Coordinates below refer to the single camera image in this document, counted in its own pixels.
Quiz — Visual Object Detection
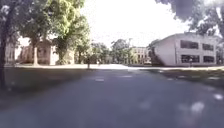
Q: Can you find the row of large trees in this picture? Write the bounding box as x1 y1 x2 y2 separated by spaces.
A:
0 0 92 90

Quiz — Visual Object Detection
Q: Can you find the person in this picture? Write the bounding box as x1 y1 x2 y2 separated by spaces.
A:
188 57 194 68

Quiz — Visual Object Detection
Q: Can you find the group of distant trees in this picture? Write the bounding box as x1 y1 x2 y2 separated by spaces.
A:
89 38 134 65

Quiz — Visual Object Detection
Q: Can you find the red brick building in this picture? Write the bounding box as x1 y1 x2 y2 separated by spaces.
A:
4 36 76 66

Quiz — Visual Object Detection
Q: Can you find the dark pole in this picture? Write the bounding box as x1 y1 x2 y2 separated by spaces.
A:
86 54 91 70

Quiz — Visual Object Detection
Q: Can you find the grey asphalt road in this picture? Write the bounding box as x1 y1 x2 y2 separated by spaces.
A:
0 68 224 128

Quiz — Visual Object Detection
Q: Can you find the pale building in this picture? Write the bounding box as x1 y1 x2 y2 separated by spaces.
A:
128 46 153 66

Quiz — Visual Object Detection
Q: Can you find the large dark tree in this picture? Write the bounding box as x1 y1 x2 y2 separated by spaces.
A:
155 0 224 38

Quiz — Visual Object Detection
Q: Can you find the white building with dark windows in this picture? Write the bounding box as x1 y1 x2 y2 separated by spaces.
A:
151 32 223 67

